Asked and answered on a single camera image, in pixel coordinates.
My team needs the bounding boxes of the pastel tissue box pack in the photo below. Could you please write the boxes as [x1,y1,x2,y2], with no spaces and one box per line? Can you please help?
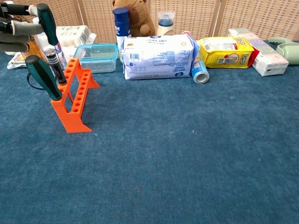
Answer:
[228,28,290,77]

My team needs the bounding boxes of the blue and white spray can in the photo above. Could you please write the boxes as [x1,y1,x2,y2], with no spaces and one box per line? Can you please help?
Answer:
[112,7,132,63]

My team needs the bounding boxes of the white wet wipes pack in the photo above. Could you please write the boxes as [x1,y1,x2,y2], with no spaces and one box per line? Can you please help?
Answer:
[121,34,199,81]

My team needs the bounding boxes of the small green-black handle screwdriver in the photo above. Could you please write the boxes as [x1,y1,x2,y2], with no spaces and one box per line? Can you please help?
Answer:
[36,3,65,70]

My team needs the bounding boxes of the green tea bottle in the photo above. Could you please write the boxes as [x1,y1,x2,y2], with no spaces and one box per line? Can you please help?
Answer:
[28,35,47,62]

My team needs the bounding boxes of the brown capybara plush toy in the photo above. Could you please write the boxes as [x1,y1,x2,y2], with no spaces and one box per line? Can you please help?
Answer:
[112,0,156,38]

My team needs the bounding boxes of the blue carpet table cover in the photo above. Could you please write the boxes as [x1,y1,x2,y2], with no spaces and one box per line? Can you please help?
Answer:
[0,39,299,224]

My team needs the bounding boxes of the yellow Lipo biscuit bag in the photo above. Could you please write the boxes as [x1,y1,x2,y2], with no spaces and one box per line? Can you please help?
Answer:
[197,36,255,69]

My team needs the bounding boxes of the white egg carton package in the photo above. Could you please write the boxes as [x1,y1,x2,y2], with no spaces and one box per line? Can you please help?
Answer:
[4,25,97,56]

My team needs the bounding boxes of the white sauce bottle clear cap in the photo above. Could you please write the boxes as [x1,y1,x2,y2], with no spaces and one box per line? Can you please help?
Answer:
[156,10,176,37]

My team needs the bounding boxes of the orange screwdriver rack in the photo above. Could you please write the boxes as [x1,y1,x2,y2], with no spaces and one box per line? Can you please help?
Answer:
[50,58,100,134]

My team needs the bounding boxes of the blue plastic wrap roll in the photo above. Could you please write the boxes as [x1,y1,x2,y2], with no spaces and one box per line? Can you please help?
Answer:
[181,30,210,84]

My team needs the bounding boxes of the clear container with blue lid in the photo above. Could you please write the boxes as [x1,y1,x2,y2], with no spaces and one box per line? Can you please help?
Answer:
[73,42,119,74]

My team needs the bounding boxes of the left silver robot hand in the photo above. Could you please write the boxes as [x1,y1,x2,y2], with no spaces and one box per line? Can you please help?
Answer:
[0,2,44,52]

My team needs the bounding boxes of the pale green lint roller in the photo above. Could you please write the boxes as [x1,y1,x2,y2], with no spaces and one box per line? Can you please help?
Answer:
[268,36,299,66]

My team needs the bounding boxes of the red and yellow snack box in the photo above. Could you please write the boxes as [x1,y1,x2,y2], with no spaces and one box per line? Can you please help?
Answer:
[247,48,260,68]

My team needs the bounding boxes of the wicker folding screen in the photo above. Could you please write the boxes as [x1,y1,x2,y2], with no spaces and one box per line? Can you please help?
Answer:
[0,0,299,44]

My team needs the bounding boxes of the silver metal handle screwdriver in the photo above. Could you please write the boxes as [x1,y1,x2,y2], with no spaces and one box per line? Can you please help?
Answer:
[44,48,68,85]

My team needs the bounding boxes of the clear water bottle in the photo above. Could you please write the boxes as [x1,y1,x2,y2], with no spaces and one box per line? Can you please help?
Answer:
[32,17,67,70]

